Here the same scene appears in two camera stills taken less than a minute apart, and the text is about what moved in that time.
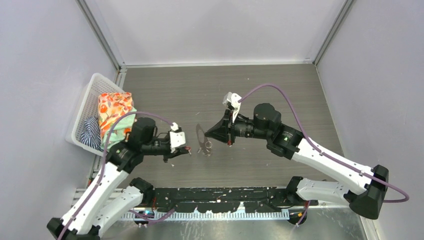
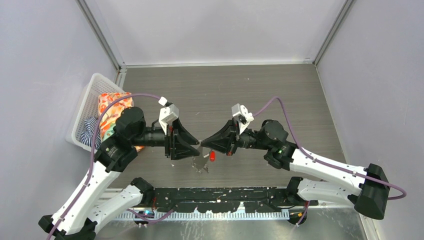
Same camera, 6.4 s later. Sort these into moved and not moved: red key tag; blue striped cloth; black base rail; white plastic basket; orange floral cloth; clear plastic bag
Moved: clear plastic bag; red key tag
Not moved: black base rail; orange floral cloth; white plastic basket; blue striped cloth
